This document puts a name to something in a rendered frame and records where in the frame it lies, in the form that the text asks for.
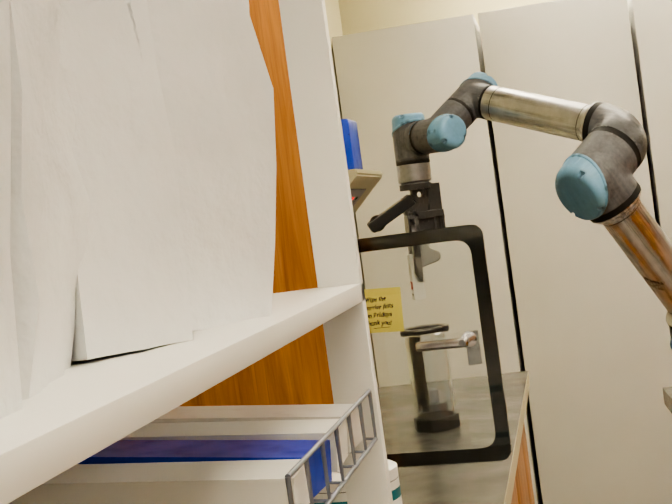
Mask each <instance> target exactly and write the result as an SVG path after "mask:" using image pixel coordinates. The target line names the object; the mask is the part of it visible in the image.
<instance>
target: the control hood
mask: <svg viewBox="0 0 672 504"><path fill-rule="evenodd" d="M382 175H383V174H382V172H381V171H373V170H362V169H350V170H348V176H349V183H350V189H366V190H365V192H364V193H363V194H362V196H361V197H360V198H359V200H358V201H357V202H356V204H355V205H354V206H353V212H354V214H355V212H356V211H357V210H358V208H359V207H360V206H361V204H362V203H363V202H364V200H365V199H366V198H367V196H368V195H369V194H370V192H371V191H372V190H373V188H374V187H375V186H376V184H377V183H378V182H379V180H380V179H381V178H382Z"/></svg>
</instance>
